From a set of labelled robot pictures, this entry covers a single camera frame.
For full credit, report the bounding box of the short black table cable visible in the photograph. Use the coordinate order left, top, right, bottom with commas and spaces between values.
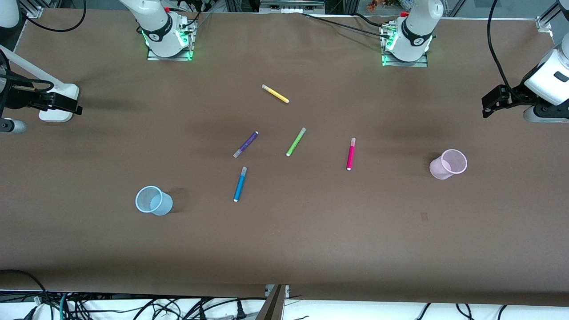
351, 12, 389, 27

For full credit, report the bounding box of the metal table frame bracket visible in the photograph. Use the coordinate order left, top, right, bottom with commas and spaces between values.
256, 284, 290, 320

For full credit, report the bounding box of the grey metal box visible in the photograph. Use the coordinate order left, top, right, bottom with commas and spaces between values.
259, 0, 326, 14

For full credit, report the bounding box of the blue marker pen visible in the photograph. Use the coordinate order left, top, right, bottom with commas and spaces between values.
233, 167, 248, 203

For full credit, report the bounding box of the purple marker pen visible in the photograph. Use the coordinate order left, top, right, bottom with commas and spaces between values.
233, 131, 259, 159

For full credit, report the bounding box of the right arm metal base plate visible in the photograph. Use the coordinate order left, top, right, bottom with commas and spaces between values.
147, 18, 198, 62

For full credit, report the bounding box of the colourful decoration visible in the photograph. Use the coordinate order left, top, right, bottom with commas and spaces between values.
367, 0, 414, 13

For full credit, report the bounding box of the white desk lamp stand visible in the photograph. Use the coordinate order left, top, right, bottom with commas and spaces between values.
0, 44, 80, 123

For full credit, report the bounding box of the green marker pen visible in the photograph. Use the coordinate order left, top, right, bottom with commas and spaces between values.
286, 128, 307, 157

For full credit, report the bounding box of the light blue plastic cup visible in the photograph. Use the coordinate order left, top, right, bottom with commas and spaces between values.
135, 185, 173, 216

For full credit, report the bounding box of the long black table cable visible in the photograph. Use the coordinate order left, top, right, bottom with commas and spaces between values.
302, 12, 392, 38

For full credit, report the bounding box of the aluminium frame extrusion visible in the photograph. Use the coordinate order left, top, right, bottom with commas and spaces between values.
18, 0, 45, 19
536, 0, 569, 32

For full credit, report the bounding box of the black cable with plug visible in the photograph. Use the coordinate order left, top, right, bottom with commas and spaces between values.
196, 299, 248, 320

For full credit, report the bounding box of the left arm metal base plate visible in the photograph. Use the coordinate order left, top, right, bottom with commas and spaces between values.
381, 22, 429, 68

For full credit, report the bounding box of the light pink plastic cup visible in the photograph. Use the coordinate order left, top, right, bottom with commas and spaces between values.
429, 149, 468, 180

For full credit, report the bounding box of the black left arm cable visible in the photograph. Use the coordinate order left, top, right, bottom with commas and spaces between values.
487, 0, 516, 96

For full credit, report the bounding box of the pink marker pen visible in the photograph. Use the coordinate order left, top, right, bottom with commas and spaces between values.
346, 137, 357, 171

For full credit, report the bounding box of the yellow marker pen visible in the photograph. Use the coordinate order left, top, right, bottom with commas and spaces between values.
261, 84, 290, 104

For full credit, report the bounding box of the brown table cover sheet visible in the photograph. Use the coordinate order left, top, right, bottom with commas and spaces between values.
0, 8, 569, 307

